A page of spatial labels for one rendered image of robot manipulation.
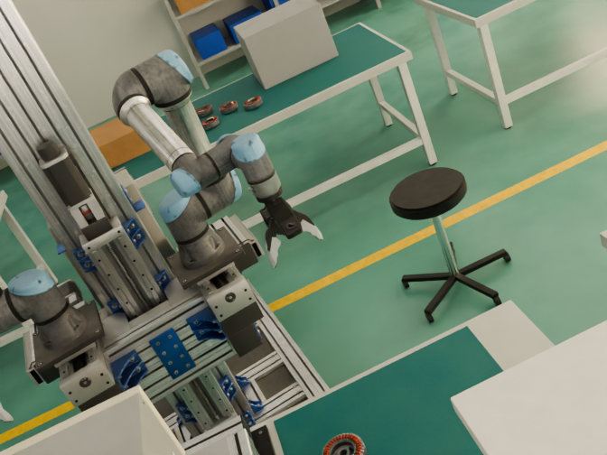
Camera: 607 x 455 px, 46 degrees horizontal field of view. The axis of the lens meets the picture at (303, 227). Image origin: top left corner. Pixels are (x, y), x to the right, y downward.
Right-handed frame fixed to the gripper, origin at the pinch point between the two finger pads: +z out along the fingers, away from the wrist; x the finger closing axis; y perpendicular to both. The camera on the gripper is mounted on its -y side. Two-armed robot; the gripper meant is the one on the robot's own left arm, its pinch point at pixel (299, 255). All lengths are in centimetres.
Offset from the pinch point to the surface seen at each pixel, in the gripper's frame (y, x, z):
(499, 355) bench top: -29, -32, 40
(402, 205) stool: 89, -65, 59
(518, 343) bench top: -29, -38, 40
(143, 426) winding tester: -49, 48, -16
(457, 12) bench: 212, -185, 40
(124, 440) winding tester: -51, 52, -16
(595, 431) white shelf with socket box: -95, -13, -5
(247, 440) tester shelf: -46, 34, 4
